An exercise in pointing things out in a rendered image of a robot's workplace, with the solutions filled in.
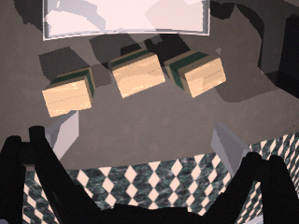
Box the white shallow tray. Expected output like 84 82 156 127
43 0 210 40

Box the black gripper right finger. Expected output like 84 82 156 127
195 122 299 224

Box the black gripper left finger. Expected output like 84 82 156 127
0 110 118 224

